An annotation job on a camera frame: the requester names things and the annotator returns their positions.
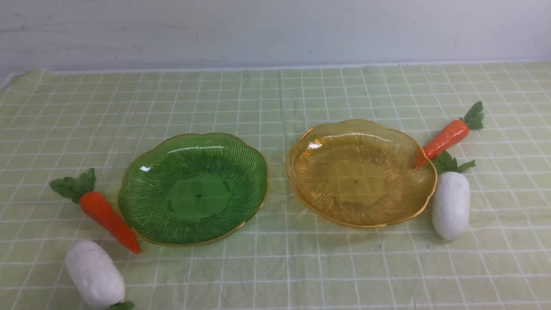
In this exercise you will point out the orange toy carrot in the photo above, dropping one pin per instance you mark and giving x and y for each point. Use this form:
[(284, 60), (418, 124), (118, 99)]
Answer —
[(82, 191), (453, 133)]

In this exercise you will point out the amber ribbed plastic plate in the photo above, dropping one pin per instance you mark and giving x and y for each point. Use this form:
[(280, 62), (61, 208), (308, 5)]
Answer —
[(360, 174)]

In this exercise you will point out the green ribbed plastic plate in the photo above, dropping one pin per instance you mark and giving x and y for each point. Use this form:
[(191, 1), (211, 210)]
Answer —
[(193, 189)]

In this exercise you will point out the green checkered tablecloth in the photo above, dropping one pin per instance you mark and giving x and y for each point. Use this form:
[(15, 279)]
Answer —
[(287, 257)]

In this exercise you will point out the white toy radish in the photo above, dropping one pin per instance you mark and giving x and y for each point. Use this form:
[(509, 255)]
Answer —
[(96, 277), (452, 198)]

